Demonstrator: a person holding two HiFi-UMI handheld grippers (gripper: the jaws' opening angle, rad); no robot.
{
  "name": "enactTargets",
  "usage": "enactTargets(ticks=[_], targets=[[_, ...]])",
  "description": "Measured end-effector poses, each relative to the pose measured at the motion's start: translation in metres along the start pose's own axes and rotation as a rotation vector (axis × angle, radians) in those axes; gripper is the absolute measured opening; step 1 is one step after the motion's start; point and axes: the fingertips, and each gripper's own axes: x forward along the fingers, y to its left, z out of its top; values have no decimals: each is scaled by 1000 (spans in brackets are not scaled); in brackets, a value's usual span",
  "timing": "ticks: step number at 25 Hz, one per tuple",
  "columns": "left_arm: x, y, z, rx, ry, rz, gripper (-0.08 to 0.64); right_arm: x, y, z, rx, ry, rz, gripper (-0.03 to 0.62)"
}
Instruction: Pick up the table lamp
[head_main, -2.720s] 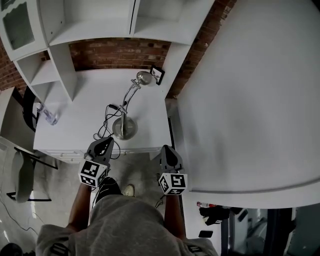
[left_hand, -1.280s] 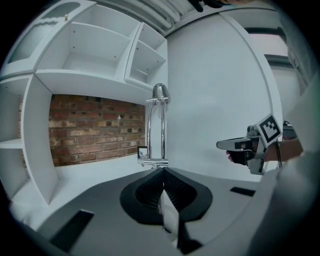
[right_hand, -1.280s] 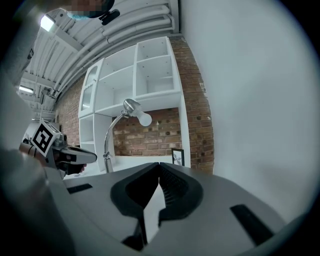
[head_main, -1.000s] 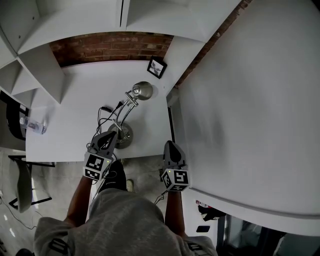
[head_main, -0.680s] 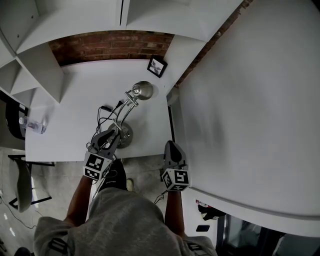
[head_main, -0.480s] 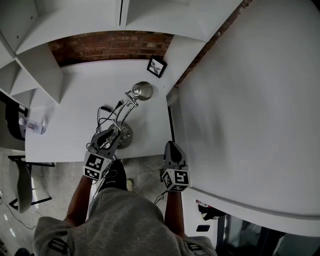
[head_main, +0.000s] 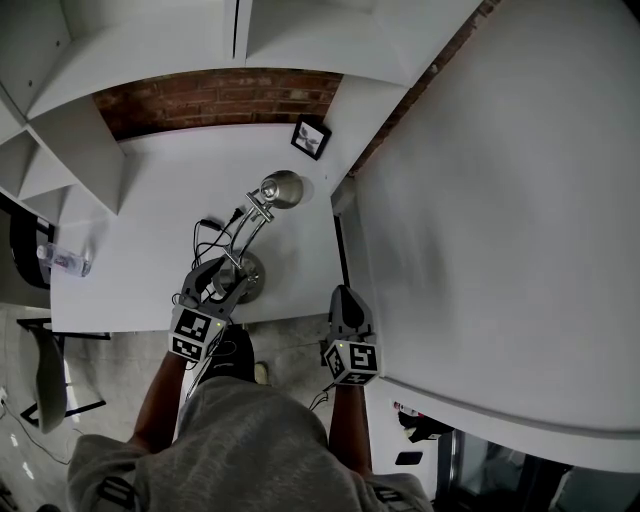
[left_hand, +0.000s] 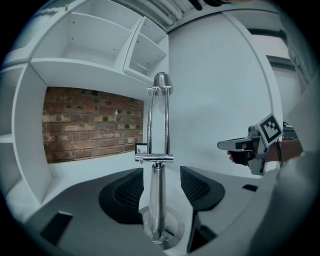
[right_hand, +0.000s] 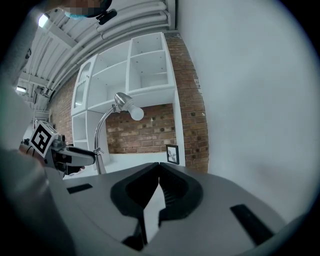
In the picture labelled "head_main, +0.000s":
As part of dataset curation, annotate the clear plastic water bottle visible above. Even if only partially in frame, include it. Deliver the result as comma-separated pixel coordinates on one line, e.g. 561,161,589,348
36,243,94,278

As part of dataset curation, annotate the black window frame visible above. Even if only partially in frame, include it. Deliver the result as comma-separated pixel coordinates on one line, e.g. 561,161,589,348
434,427,640,512

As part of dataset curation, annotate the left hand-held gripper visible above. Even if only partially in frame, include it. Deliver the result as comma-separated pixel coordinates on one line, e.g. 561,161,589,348
168,257,251,362

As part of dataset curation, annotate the grey chair with black legs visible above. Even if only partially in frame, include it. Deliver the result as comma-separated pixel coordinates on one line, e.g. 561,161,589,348
17,317,111,435

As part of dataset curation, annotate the person's right forearm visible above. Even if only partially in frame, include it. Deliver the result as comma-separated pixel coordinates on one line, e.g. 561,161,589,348
327,382,374,476

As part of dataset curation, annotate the person's black trouser leg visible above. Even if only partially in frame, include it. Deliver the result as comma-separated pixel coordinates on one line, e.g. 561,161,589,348
199,324,256,386

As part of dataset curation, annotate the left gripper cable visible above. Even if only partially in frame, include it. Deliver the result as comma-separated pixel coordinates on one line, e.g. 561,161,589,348
183,324,239,402

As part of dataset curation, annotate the white desk with drawers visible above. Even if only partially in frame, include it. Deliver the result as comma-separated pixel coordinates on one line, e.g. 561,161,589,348
49,122,351,334

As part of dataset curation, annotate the white wall shelf unit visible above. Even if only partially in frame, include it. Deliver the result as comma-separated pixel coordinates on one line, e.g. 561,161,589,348
0,0,484,227

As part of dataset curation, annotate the person's grey shirt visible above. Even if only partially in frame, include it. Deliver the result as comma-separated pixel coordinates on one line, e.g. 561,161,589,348
67,375,434,512

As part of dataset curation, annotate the thin floor cable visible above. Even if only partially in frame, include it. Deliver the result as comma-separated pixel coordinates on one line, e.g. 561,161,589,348
0,394,71,466

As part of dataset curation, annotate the black power cable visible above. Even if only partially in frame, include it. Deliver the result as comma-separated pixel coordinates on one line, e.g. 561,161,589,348
192,207,246,271

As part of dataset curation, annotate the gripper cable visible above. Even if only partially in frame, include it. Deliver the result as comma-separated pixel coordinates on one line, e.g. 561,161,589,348
183,324,239,402
309,384,334,412

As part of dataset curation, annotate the person's left forearm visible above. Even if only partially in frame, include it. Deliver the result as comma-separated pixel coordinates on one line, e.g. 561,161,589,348
130,352,187,454

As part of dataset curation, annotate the black picture frame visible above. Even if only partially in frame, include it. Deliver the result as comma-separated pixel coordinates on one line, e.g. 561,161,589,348
290,114,333,161

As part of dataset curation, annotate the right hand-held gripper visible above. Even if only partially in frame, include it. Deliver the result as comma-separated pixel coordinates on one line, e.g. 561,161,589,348
322,284,380,387

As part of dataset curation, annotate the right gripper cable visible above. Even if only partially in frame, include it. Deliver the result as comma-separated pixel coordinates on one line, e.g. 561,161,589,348
309,384,334,412

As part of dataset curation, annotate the silver metal desk lamp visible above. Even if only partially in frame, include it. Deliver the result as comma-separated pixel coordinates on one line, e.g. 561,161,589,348
212,169,305,304

